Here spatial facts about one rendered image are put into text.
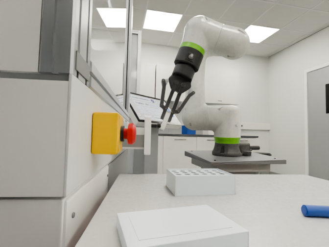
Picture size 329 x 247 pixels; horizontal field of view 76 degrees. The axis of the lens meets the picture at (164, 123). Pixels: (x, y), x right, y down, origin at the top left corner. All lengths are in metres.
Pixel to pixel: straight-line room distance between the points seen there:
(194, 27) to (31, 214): 0.69
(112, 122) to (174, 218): 0.18
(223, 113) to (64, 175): 0.87
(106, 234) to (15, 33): 0.26
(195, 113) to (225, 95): 3.55
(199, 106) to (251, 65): 4.51
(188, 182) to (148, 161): 1.25
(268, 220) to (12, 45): 0.39
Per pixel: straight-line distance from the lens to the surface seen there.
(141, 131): 0.60
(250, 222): 0.33
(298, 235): 0.32
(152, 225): 0.25
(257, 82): 5.50
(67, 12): 0.31
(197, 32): 0.78
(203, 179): 0.43
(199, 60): 0.76
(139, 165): 1.66
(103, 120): 0.37
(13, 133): 0.30
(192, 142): 3.85
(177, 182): 0.41
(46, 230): 0.30
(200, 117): 1.04
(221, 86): 4.58
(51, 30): 0.31
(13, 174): 0.30
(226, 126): 1.04
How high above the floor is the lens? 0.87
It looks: 3 degrees up
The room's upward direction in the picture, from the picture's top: 1 degrees clockwise
